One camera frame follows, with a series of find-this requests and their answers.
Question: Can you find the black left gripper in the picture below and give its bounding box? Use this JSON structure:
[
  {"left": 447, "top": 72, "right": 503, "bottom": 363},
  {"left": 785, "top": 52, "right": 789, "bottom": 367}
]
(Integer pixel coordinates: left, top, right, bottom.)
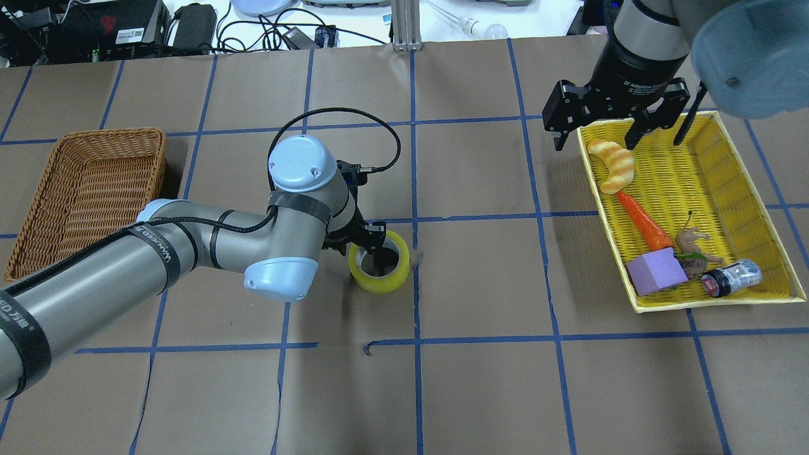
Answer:
[{"left": 322, "top": 218, "right": 388, "bottom": 274}]

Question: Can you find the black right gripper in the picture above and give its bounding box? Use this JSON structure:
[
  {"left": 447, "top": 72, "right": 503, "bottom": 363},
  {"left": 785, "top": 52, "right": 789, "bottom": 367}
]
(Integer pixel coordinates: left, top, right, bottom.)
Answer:
[{"left": 542, "top": 77, "right": 691, "bottom": 152}]

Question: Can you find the yellow packing tape roll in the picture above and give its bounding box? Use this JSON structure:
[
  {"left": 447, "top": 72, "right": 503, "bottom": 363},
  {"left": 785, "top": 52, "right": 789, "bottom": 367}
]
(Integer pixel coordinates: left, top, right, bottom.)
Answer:
[{"left": 347, "top": 230, "right": 411, "bottom": 294}]

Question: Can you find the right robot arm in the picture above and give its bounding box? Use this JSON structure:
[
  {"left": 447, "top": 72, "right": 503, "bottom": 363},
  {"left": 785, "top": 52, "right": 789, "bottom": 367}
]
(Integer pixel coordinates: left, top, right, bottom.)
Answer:
[{"left": 542, "top": 1, "right": 808, "bottom": 150}]

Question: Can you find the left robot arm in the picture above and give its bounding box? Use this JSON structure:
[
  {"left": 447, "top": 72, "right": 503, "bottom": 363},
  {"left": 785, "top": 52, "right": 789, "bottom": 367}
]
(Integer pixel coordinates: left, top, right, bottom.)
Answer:
[{"left": 2, "top": 135, "right": 387, "bottom": 399}]

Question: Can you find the toy croissant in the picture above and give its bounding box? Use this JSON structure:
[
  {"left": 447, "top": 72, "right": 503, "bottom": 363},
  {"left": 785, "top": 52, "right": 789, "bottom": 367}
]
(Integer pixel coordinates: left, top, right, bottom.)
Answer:
[{"left": 587, "top": 140, "right": 635, "bottom": 194}]

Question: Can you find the yellow woven tray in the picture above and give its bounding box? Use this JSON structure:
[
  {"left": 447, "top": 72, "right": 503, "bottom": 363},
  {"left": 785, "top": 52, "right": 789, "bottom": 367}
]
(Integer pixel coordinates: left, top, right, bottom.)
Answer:
[{"left": 576, "top": 111, "right": 807, "bottom": 313}]

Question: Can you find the toy carrot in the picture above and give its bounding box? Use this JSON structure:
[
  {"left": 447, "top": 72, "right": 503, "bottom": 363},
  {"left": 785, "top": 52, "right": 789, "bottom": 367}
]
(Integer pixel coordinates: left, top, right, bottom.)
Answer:
[{"left": 616, "top": 190, "right": 675, "bottom": 252}]

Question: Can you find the white light bulb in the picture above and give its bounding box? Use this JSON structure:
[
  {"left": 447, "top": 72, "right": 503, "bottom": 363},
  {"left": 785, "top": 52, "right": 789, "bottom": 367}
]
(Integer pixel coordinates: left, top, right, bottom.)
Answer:
[{"left": 458, "top": 16, "right": 509, "bottom": 40}]

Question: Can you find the purple foam cube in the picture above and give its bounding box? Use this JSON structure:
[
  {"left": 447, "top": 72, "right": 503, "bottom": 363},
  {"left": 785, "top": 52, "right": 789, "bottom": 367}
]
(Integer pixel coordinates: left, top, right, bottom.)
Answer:
[{"left": 625, "top": 247, "right": 688, "bottom": 296}]

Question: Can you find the small spice jar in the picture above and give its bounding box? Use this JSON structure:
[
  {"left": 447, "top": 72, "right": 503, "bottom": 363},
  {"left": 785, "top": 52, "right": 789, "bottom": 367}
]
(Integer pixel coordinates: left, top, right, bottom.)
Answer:
[{"left": 700, "top": 258, "right": 763, "bottom": 298}]

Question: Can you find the black power adapter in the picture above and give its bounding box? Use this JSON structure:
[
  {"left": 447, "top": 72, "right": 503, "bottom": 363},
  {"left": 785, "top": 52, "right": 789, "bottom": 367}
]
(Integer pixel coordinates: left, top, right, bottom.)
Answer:
[{"left": 281, "top": 25, "right": 338, "bottom": 50}]

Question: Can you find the brown wicker basket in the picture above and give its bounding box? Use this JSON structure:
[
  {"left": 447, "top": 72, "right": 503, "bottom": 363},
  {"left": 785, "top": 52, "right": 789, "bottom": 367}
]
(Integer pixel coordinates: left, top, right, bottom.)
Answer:
[{"left": 4, "top": 128, "right": 167, "bottom": 282}]

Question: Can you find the black equipment box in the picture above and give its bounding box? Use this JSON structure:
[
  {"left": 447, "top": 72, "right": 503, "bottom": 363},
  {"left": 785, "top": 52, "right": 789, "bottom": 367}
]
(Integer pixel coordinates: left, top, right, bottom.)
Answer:
[{"left": 0, "top": 0, "right": 170, "bottom": 64}]

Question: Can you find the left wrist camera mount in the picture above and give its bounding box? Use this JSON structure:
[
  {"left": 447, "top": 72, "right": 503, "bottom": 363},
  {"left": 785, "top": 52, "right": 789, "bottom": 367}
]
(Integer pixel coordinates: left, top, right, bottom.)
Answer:
[{"left": 336, "top": 159, "right": 370, "bottom": 188}]

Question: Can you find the aluminium frame post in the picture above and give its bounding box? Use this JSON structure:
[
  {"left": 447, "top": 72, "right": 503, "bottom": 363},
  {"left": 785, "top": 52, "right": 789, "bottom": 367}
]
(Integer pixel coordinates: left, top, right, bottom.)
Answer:
[{"left": 390, "top": 0, "right": 423, "bottom": 52}]

